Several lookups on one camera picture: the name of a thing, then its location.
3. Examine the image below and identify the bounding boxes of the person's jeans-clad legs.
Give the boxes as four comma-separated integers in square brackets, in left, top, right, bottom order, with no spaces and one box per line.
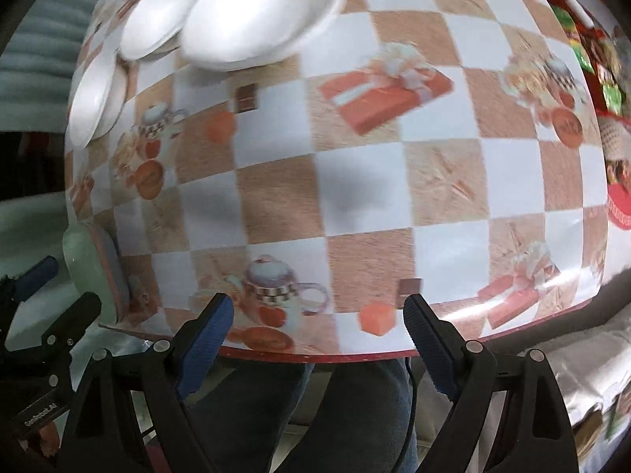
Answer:
[187,357,420,473]

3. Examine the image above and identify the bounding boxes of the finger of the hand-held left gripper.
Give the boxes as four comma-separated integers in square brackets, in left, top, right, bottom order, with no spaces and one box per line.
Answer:
[0,292,103,395]
[0,256,60,307]

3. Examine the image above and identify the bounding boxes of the white foam plate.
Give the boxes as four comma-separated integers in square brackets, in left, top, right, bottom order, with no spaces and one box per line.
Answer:
[65,52,130,149]

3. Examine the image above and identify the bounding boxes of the white cloth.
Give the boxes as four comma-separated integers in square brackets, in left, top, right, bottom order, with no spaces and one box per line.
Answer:
[542,266,631,473]

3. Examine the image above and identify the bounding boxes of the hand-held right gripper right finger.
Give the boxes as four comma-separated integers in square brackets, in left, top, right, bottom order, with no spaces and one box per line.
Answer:
[403,294,580,473]

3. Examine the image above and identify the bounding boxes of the green plate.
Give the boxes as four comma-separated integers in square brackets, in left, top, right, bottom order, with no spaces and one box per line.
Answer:
[62,222,131,324]

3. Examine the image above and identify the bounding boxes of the black cable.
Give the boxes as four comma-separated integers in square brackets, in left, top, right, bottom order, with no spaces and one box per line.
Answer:
[394,357,420,473]

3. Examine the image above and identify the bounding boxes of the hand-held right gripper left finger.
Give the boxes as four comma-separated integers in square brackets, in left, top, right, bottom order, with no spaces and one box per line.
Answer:
[59,293,235,473]

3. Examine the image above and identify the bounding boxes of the pale green curtain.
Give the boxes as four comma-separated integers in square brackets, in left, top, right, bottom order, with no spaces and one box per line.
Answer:
[0,0,106,134]

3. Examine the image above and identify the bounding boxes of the checkered printed tablecloth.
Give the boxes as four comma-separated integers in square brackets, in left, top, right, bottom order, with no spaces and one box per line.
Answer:
[64,0,609,360]

